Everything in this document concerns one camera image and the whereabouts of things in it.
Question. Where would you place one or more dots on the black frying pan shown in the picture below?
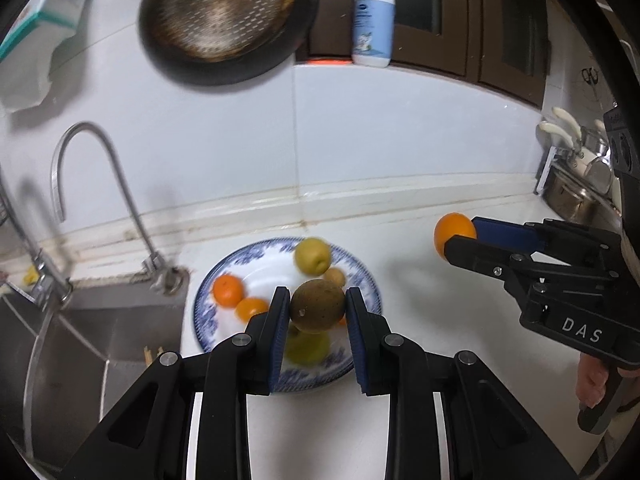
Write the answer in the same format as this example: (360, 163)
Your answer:
(238, 68)

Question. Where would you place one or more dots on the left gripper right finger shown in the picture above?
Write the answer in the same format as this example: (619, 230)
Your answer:
(489, 434)

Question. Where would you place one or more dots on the teal paper towel box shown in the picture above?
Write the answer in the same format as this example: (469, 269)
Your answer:
(27, 51)

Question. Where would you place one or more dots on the blue white porcelain plate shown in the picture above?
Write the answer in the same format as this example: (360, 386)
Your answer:
(268, 270)

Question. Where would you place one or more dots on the perforated copper strainer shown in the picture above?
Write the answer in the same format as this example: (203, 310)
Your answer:
(213, 30)

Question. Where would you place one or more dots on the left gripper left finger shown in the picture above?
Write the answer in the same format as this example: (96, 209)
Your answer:
(146, 434)

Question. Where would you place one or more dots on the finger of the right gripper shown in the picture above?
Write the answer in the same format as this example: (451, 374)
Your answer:
(508, 261)
(568, 242)

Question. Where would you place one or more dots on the dark wooden window frame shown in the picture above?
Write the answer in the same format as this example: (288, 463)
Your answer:
(499, 44)

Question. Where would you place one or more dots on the large kitchen faucet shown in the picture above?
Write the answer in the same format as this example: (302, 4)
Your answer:
(51, 284)

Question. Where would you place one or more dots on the steel pot on rack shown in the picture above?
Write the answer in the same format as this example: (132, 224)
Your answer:
(570, 199)

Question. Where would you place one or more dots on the small brownish green fruit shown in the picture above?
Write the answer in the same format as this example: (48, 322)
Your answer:
(317, 306)

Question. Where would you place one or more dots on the green apple front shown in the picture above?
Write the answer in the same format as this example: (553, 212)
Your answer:
(306, 349)

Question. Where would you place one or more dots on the blue lotion pump bottle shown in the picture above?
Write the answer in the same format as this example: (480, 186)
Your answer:
(373, 32)

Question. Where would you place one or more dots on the large orange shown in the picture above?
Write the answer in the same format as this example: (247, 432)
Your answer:
(228, 291)

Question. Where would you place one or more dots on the black scissors on wall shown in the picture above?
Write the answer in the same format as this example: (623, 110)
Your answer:
(591, 77)

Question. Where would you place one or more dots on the green apple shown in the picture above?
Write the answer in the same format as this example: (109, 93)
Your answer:
(312, 256)
(306, 349)

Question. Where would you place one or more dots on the small yellow brown fruit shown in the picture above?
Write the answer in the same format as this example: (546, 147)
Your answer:
(335, 276)

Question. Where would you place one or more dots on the person right hand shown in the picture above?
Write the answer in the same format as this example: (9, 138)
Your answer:
(592, 375)

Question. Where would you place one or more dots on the white dish rack bracket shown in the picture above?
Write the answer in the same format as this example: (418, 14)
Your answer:
(544, 170)

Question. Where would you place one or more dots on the steel sink basin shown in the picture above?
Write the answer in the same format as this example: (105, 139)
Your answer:
(64, 368)

